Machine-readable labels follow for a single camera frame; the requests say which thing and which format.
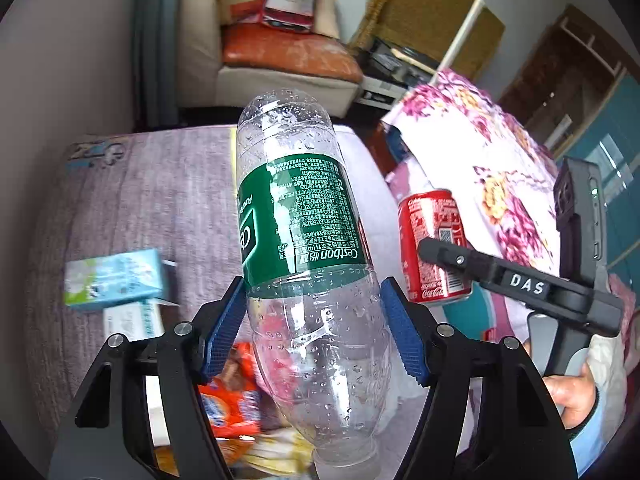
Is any black appliance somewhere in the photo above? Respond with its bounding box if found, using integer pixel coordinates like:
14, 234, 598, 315
357, 37, 442, 92

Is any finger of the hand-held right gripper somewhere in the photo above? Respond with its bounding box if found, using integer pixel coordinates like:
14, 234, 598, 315
417, 237, 555, 307

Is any light blue carton box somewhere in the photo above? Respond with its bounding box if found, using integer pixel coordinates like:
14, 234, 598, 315
63, 248, 176, 311

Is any person's right hand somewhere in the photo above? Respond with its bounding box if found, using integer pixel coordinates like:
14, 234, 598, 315
542, 362, 601, 431

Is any lilac table cover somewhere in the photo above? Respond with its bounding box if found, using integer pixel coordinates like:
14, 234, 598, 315
25, 124, 403, 441

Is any teal cabinet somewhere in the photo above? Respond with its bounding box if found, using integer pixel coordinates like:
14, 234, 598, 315
550, 67, 640, 272

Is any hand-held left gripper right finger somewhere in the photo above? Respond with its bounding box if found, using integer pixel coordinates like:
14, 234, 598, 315
378, 276, 581, 480

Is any pink floral blanket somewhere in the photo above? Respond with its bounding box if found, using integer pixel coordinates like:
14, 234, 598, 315
380, 69, 638, 396

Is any white paper box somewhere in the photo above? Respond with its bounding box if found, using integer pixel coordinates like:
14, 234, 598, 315
102, 297, 181, 342

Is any red soda can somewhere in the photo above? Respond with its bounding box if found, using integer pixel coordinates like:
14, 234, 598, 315
397, 188, 475, 307

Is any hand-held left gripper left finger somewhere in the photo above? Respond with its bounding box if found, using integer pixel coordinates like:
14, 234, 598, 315
47, 275, 248, 480

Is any orange snack packet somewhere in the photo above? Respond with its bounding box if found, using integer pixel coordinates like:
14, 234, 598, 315
197, 342, 263, 441

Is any person's right forearm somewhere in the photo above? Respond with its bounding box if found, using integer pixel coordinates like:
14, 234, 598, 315
565, 385, 626, 478

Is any cream leather armchair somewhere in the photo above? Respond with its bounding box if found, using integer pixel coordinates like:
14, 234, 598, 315
177, 0, 365, 113

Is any orange seat cushion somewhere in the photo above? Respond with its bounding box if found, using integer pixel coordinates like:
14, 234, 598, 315
221, 25, 364, 82

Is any yellow snack packet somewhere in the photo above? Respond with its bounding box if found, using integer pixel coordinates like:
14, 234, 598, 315
155, 430, 321, 480

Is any mustard yellow cloth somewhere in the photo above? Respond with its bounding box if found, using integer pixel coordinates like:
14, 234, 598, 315
350, 0, 506, 82

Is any clear plastic bottle green label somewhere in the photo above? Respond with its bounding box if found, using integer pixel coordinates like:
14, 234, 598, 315
235, 87, 393, 480

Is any grey door frame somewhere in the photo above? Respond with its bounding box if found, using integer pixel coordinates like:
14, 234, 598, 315
131, 0, 182, 131

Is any pink fuzzy blanket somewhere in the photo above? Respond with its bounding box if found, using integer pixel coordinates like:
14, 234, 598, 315
607, 272, 637, 346

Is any white pole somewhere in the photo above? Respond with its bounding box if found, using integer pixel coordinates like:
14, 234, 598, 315
440, 0, 486, 74

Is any brown wooden shelf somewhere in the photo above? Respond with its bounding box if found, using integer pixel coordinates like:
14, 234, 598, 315
500, 5, 628, 152

